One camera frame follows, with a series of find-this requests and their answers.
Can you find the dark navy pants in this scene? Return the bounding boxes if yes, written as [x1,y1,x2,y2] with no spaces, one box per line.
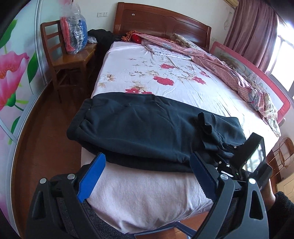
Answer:
[67,92,246,173]

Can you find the person right hand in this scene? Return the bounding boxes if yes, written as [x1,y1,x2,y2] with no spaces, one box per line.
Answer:
[261,180,276,211]

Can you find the floral white bed sheet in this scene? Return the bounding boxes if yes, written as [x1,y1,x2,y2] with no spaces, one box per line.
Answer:
[79,42,278,233]

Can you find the wooden chair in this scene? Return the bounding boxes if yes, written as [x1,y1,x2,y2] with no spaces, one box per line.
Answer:
[40,20,96,98]

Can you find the floral wardrobe door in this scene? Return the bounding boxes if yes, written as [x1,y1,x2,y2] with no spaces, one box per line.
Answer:
[0,0,48,219]

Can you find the pink patterned quilt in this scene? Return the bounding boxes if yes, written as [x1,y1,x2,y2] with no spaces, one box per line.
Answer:
[122,31,281,137]

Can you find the mauve curtain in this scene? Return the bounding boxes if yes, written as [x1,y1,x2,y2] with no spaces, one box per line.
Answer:
[224,0,278,72]

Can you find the black clothes pile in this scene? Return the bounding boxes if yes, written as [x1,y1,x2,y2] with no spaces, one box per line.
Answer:
[87,28,122,76]

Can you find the red pillow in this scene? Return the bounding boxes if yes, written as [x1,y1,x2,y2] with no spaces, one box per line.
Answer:
[131,33,142,44]

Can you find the plastic bag of clothes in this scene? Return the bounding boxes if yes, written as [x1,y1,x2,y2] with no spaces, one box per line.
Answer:
[60,1,88,54]

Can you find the wooden bed headboard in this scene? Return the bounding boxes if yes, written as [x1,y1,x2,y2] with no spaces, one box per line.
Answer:
[113,2,211,51]

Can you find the pink bed guard rail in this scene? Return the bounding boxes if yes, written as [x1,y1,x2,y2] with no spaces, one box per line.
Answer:
[210,41,291,126]

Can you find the wall power socket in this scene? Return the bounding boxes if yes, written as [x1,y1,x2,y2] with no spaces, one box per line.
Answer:
[97,12,108,17]

